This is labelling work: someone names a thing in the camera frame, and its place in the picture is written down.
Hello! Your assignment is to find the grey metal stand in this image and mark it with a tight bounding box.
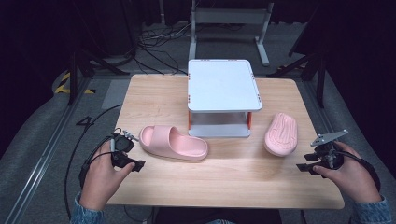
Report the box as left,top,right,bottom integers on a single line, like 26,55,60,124
188,0,276,67

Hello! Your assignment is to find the yellow and black floor tape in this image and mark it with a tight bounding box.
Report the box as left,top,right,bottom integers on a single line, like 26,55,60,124
54,71,97,95

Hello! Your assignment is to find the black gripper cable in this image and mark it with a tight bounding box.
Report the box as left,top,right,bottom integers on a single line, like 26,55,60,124
63,104,123,220

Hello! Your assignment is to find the black wrist strap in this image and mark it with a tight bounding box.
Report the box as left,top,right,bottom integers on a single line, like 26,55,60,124
341,149,382,192

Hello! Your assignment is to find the pink slipper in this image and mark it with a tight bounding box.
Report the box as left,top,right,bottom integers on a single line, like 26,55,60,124
263,112,299,158
138,124,209,162

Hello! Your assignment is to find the person's right hand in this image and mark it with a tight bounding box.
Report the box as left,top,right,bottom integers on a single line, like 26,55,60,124
312,141,383,204

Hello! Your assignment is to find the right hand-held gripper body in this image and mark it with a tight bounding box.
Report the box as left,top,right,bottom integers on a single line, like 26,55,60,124
309,129,349,171

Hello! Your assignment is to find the white two-tier shoe rack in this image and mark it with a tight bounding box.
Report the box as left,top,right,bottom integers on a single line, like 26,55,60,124
187,58,263,139

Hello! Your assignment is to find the black tripod stand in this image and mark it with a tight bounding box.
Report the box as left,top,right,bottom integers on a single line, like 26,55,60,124
66,46,132,106
266,46,329,109

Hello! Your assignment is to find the person's left hand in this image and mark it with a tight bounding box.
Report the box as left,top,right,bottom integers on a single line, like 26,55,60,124
78,141,137,212

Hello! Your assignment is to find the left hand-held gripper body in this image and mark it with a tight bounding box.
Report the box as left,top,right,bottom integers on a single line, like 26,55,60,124
109,128,140,169

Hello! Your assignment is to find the tangle of black floor cables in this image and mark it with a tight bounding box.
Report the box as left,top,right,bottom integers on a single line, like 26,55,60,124
124,21,194,76

